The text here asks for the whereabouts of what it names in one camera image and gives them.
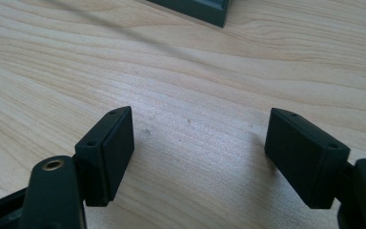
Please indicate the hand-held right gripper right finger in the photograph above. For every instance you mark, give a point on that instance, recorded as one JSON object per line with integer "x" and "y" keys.
{"x": 305, "y": 159}

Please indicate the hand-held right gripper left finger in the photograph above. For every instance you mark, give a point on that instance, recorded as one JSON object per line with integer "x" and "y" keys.
{"x": 103, "y": 159}

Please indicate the dark green box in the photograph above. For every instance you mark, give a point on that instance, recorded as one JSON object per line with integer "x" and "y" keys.
{"x": 200, "y": 9}

